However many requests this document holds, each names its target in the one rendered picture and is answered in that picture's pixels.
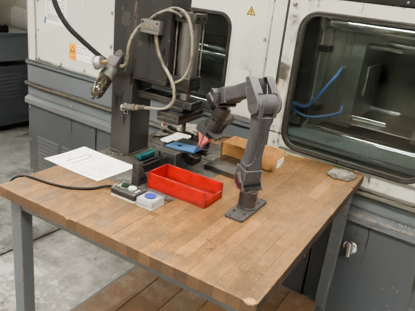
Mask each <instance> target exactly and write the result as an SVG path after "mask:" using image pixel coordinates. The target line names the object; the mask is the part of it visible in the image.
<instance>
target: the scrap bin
mask: <svg viewBox="0 0 415 311"><path fill-rule="evenodd" d="M223 185H224V183H223V182H220V181H217V180H213V179H211V178H208V177H205V176H202V175H199V174H197V173H193V172H190V171H188V170H184V169H182V168H179V167H176V166H173V165H170V164H165V165H163V166H160V167H158V168H156V169H154V170H151V171H150V172H148V177H147V188H151V189H153V190H155V191H159V192H160V193H164V194H166V195H168V196H172V197H174V198H177V199H180V200H181V201H185V202H187V203H190V204H193V205H195V206H198V207H200V208H203V209H205V208H206V207H208V206H210V205H211V204H213V203H214V202H215V201H217V200H219V199H220V198H222V190H223Z"/></svg>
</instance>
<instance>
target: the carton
mask: <svg viewBox="0 0 415 311"><path fill-rule="evenodd" d="M246 144H247V139H244V138H240V137H237V136H234V137H232V138H229V139H227V140H225V141H223V142H222V149H221V154H220V156H222V155H227V156H230V157H234V158H237V159H240V160H241V159H242V157H243V154H244V152H245V149H246ZM284 152H285V150H283V149H279V148H276V147H272V146H268V145H265V148H264V152H263V156H262V169H263V170H266V171H268V172H272V171H274V170H275V169H277V168H278V167H280V166H281V165H283V160H284V156H283V155H284Z"/></svg>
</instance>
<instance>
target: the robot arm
mask: <svg viewBox="0 0 415 311"><path fill-rule="evenodd" d="M267 91H268V94H267ZM244 99H247V106H248V111H249V113H250V114H251V116H250V117H251V125H250V129H249V135H248V140H247V144H246V149H245V152H244V154H243V157H242V159H241V161H240V163H238V164H237V169H236V172H235V173H234V181H235V184H236V186H237V187H236V188H237V189H239V190H240V194H239V199H238V202H237V204H236V205H235V206H234V207H232V208H231V209H230V210H228V211H227V212H226V213H225V217H226V218H229V219H231V220H234V221H236V222H239V223H243V222H245V221H246V220H247V219H249V218H250V216H252V215H253V214H255V213H256V212H257V211H258V210H259V209H260V208H262V207H263V206H264V205H266V202H267V201H266V200H265V199H261V198H259V197H258V191H260V190H262V189H263V187H262V178H261V177H262V172H263V171H262V170H261V169H262V156H263V152H264V148H265V145H266V139H267V135H268V132H269V129H270V126H271V125H272V123H273V121H274V118H276V116H277V114H278V113H280V111H281V109H282V99H281V97H280V93H279V91H278V88H277V85H276V82H275V80H274V77H263V78H257V77H252V76H247V77H246V81H245V82H243V83H239V84H237V85H232V86H223V87H221V88H211V91H210V92H209V93H208V94H207V95H206V100H207V103H208V104H209V106H210V108H211V109H212V110H213V113H212V114H211V115H210V117H209V118H208V120H206V119H205V120H202V121H200V122H198V123H197V124H196V125H197V126H196V129H197V130H198V131H199V144H198V145H200V147H199V148H200V149H201V148H202V147H203V146H205V145H206V144H207V143H208V142H210V141H211V140H213V139H214V141H218V140H221V139H222V138H223V137H224V136H225V135H224V134H223V133H222V132H223V130H224V129H225V128H226V127H227V126H228V125H229V124H231V123H232V121H233V119H234V118H235V117H234V116H233V115H232V114H230V113H231V110H230V108H229V107H236V105H237V103H240V102H241V101H242V100H244Z"/></svg>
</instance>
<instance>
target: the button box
mask: <svg viewBox="0 0 415 311"><path fill-rule="evenodd" d="M24 176H25V177H27V178H31V179H34V180H37V181H40V182H42V183H46V184H49V185H53V186H57V187H60V188H67V189H99V188H106V187H111V195H113V196H115V197H118V198H120V199H123V200H125V201H128V202H130V203H132V204H135V203H136V198H137V197H138V196H140V195H142V194H144V193H146V190H145V189H143V188H140V187H137V186H136V190H135V191H131V190H129V189H128V188H123V187H121V184H122V183H127V182H124V181H123V182H121V183H119V184H117V183H116V184H114V185H102V186H95V187H74V186H64V185H59V184H55V183H52V182H48V181H45V180H42V179H39V178H36V177H34V176H29V175H17V176H15V177H13V178H11V179H10V181H13V180H14V179H16V178H20V177H24ZM128 184H129V185H130V186H135V185H132V184H130V183H128Z"/></svg>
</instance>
